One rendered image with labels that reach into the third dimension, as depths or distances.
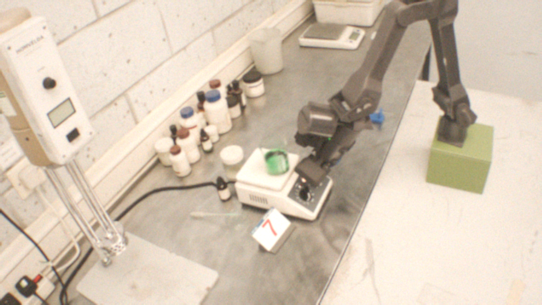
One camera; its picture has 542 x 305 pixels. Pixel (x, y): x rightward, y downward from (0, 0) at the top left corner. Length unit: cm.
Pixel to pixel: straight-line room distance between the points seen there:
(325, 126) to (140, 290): 52
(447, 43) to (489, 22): 137
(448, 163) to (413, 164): 13
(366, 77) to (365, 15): 114
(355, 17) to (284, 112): 77
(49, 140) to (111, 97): 56
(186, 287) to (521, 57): 195
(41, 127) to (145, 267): 47
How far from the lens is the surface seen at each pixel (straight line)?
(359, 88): 75
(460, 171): 97
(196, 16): 137
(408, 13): 73
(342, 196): 97
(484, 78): 231
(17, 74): 54
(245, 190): 93
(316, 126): 75
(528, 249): 94
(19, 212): 103
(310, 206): 90
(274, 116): 126
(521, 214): 101
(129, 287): 91
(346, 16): 190
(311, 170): 81
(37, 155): 63
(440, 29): 79
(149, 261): 93
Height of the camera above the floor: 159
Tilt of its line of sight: 38 degrees down
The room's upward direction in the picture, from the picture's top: 10 degrees counter-clockwise
